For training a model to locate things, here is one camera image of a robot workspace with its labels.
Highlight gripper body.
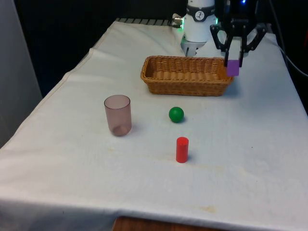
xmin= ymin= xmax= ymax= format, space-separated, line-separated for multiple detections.
xmin=215 ymin=0 xmax=259 ymax=25

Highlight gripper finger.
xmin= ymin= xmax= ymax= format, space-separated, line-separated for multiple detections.
xmin=210 ymin=22 xmax=236 ymax=68
xmin=238 ymin=22 xmax=268 ymax=68

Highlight purple triangular block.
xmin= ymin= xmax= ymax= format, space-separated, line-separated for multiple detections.
xmin=226 ymin=59 xmax=241 ymax=77

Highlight wicker basket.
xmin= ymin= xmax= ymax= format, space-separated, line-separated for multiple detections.
xmin=140 ymin=55 xmax=234 ymax=97

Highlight red cylinder block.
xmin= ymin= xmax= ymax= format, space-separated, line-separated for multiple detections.
xmin=176 ymin=137 xmax=189 ymax=163

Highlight green ball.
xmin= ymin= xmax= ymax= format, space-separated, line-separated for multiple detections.
xmin=168 ymin=106 xmax=185 ymax=123

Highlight see-through pink cup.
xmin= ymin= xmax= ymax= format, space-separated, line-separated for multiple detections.
xmin=103 ymin=94 xmax=132 ymax=137

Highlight black cable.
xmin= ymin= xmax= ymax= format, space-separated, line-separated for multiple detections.
xmin=271 ymin=0 xmax=308 ymax=77

